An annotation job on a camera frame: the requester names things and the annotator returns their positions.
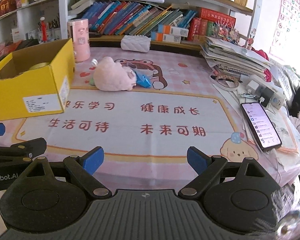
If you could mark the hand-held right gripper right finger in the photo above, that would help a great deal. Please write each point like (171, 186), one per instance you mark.
(198, 160)

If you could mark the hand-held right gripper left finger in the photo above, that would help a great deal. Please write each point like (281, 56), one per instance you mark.
(93, 160)

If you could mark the yellow cardboard box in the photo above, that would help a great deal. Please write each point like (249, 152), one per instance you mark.
(15, 97)

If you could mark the yellow tape roll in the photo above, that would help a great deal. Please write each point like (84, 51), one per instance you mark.
(40, 65)

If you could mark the pink printed desk mat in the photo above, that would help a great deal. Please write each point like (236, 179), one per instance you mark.
(170, 127)

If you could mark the black smartphone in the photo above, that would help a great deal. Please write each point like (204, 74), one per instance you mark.
(261, 126)

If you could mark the red paper item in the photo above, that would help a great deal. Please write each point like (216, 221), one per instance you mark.
(1, 51)

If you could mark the pink plush pig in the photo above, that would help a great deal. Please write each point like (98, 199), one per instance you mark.
(110, 77)

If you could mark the white power adapter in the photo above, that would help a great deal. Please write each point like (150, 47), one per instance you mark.
(252, 87)

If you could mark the black pouch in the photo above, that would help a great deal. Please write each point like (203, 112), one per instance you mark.
(27, 45)

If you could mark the black power adapter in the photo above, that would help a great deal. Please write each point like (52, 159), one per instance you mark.
(265, 97)

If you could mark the blue plastic item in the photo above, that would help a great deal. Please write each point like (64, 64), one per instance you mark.
(143, 80)

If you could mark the white and red carton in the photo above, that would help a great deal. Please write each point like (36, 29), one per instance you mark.
(17, 35)

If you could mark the white power strip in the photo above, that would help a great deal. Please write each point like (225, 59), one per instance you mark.
(277, 100)

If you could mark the stack of papers and notebooks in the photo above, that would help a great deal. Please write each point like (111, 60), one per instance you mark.
(232, 55)

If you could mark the desk pen cups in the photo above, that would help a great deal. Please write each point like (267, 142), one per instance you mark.
(53, 33)

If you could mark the pink cylinder container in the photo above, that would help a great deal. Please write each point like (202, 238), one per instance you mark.
(80, 42)

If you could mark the grey blanket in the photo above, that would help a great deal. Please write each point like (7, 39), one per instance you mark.
(285, 77)

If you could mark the red cloth bag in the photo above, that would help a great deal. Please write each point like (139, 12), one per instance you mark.
(262, 55)

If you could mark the white quilted tissue box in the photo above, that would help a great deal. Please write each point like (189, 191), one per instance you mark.
(135, 43)

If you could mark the orange and blue carton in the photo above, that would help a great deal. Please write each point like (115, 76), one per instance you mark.
(172, 30)
(165, 37)

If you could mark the cartoon ant figure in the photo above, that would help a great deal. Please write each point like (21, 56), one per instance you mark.
(250, 42)

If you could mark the white bookshelf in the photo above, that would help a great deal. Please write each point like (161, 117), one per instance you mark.
(63, 7)

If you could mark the row of red books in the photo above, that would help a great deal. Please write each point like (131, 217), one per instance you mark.
(215, 17)

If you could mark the row of colourful books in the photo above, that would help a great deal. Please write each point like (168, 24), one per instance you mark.
(130, 18)

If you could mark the alphabet wall poster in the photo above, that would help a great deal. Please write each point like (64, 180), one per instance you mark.
(290, 22)

